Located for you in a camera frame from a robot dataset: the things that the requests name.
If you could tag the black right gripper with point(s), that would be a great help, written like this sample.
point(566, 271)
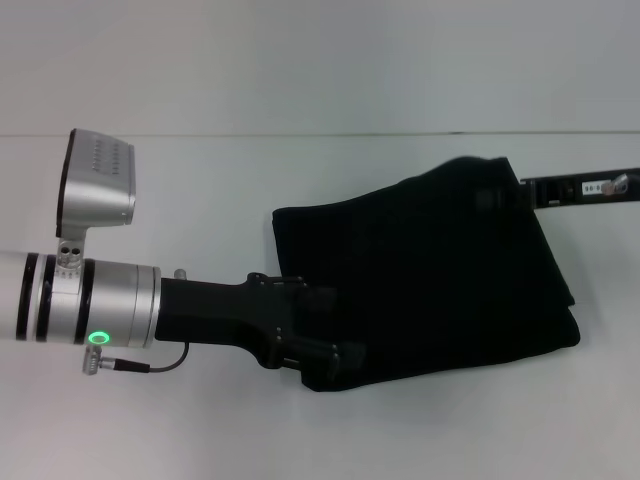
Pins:
point(585, 192)

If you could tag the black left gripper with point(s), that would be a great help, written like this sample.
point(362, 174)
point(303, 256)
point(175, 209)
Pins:
point(220, 312)

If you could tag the black shirt with FREE print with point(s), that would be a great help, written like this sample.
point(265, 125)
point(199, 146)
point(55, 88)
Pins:
point(425, 275)

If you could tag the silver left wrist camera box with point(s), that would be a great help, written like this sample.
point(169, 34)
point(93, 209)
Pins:
point(95, 185)

